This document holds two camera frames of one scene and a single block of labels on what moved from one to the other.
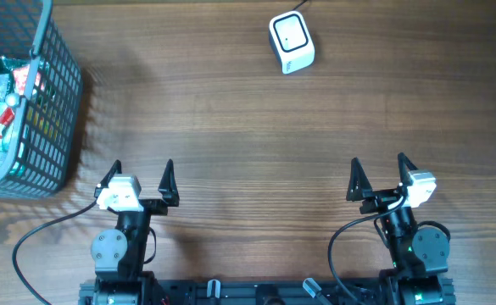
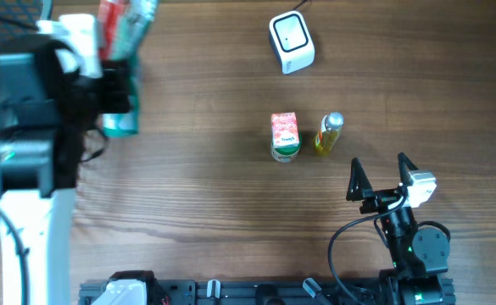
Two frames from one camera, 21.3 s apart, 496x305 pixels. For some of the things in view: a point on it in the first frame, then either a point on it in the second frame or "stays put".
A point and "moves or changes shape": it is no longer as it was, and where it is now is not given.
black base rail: x=262 y=291 stays put
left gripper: x=166 y=188 to x=112 y=98
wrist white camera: x=122 y=194 to x=77 y=33
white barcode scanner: x=291 y=41 stays put
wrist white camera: x=423 y=184 stays put
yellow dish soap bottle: x=15 y=100 moves or changes shape
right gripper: x=380 y=198 stays put
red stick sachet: x=20 y=76 moves or changes shape
